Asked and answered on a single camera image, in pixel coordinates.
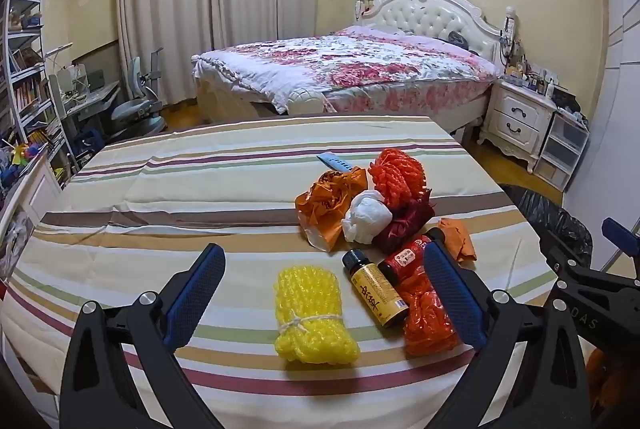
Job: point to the orange plastic bag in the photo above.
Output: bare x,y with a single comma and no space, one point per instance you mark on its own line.
325,209

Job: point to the red label bottle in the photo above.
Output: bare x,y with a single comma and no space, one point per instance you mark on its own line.
405,261

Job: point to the plastic drawer unit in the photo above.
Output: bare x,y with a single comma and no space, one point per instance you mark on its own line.
562,149

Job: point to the white tufted bed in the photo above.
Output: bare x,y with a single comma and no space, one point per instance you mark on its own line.
430,14

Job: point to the orange foam net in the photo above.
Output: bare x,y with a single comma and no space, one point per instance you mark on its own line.
425,319
397,176

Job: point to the yellow label brown bottle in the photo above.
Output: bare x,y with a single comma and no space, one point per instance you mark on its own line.
377,294

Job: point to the white wardrobe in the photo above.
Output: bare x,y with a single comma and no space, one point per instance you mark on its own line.
622,84

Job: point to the white plastic bag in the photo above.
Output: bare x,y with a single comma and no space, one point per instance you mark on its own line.
365,216

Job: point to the orange cloth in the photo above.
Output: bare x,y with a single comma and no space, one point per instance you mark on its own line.
460,239

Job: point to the nightstand clutter of bottles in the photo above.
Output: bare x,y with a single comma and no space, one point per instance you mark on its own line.
530,76

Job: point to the dark object on bed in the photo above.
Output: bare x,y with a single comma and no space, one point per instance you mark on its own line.
457,38

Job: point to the white nightstand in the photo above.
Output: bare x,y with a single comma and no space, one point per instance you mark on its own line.
517,116

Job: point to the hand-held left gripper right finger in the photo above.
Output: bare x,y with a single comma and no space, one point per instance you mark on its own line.
452,294

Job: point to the light blue printed tube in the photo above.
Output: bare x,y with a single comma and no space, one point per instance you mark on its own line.
335,161

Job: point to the dark red knotted cloth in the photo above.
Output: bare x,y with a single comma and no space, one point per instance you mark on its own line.
405,224

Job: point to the bin with black bag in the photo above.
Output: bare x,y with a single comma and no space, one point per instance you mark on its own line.
540,214

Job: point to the grey desk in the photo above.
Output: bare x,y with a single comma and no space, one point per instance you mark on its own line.
85,104

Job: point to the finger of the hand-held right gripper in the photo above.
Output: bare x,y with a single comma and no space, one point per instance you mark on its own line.
565,261
622,236

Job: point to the striped tablecloth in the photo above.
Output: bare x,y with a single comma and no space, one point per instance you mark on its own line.
175,189

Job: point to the white bookshelf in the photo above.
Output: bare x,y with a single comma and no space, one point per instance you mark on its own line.
27,84

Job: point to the grey desk chair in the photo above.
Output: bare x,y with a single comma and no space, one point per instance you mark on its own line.
140,106

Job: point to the yellow foam net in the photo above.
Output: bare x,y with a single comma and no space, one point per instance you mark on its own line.
310,309

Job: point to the dark bag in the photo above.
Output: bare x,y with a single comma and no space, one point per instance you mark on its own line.
570,106

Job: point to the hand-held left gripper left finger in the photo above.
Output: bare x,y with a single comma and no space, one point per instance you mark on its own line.
192,294

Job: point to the floral blanket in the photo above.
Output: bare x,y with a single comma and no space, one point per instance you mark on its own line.
350,64

